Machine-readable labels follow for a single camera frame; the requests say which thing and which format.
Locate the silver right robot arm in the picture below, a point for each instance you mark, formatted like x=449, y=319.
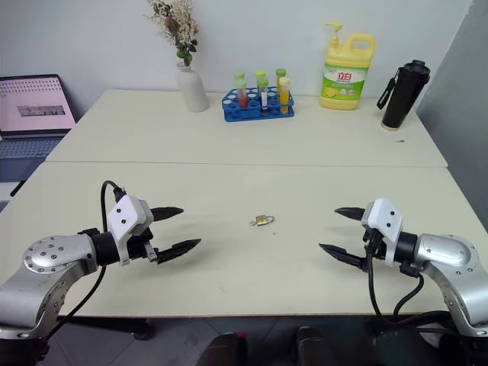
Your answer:
x=446, y=255

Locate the dried flower bouquet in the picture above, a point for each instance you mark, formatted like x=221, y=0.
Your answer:
x=177, y=26

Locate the black table foot with caster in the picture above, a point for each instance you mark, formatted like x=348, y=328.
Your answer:
x=126, y=326

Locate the grey laptop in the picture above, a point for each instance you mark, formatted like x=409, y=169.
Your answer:
x=34, y=110

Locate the dark rounded shape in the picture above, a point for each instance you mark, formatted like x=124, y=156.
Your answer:
x=226, y=350
x=312, y=348

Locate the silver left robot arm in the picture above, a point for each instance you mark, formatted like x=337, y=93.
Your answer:
x=57, y=263

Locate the green-capped empty test tube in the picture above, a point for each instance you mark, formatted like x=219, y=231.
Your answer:
x=238, y=74

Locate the white ceramic vase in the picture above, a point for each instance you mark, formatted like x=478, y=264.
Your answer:
x=192, y=89

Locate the yellow-capped tube, orange liquid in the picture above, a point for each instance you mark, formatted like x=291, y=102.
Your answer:
x=284, y=97

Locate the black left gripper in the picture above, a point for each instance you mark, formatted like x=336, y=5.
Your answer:
x=138, y=248

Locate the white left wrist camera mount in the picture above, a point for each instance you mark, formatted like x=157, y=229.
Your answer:
x=124, y=217

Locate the green-capped tube, red liquid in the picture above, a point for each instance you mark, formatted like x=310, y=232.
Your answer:
x=242, y=95

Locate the yellow dish soap bottle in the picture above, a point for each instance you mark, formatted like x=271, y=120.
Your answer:
x=345, y=76

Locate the green-capped tube, yellow liquid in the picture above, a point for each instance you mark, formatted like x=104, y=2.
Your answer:
x=280, y=82

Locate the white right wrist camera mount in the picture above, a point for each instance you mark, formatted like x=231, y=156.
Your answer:
x=389, y=221

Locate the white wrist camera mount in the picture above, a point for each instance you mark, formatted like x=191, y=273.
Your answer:
x=124, y=217
x=389, y=221

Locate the green-capped tube, white label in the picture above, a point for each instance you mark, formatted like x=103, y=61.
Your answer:
x=264, y=97

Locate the blue test tube rack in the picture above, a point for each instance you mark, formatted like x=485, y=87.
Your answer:
x=251, y=110

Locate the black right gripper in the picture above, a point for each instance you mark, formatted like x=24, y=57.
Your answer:
x=375, y=246

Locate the small brass padlock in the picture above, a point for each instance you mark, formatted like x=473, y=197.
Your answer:
x=262, y=220

